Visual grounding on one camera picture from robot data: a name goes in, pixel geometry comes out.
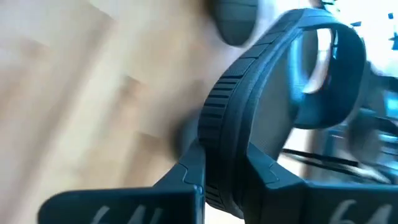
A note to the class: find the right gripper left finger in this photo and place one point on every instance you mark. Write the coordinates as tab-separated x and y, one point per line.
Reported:
140	205

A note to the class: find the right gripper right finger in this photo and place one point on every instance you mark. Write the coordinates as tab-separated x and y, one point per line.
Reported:
311	205

